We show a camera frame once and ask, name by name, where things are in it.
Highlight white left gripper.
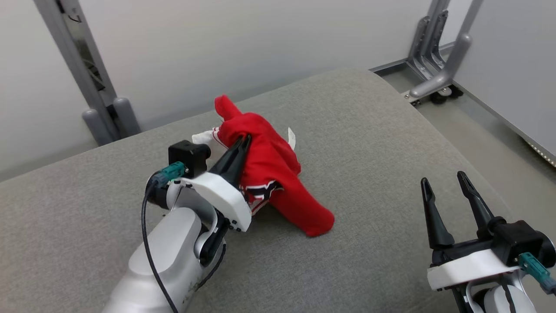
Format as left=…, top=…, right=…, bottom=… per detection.
left=182, top=135, right=252, bottom=233

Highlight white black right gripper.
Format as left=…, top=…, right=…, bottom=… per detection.
left=420, top=171, right=520, bottom=291

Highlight red jersey shirt white sleeves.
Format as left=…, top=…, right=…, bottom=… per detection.
left=192, top=95, right=335, bottom=237

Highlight black caster wheels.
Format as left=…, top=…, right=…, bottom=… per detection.
left=430, top=86, right=463, bottom=105

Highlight grey metal angled floor stand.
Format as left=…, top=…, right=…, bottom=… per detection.
left=406, top=0, right=485, bottom=101

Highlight teal left camera connector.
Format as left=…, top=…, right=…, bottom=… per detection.
left=157, top=162, right=187, bottom=183

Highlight teal camera connector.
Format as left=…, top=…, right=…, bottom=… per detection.
left=157, top=162, right=187, bottom=183
left=517, top=252, right=556, bottom=294

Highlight teal right camera connector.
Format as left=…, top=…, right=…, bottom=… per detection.
left=517, top=252, right=556, bottom=294

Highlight grey partition bottom frame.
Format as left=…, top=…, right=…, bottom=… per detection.
left=452, top=82, right=556, bottom=168

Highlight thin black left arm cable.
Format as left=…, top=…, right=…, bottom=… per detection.
left=141, top=174, right=179, bottom=313

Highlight grey metal post two feet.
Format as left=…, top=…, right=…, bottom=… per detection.
left=34, top=0, right=142, bottom=146

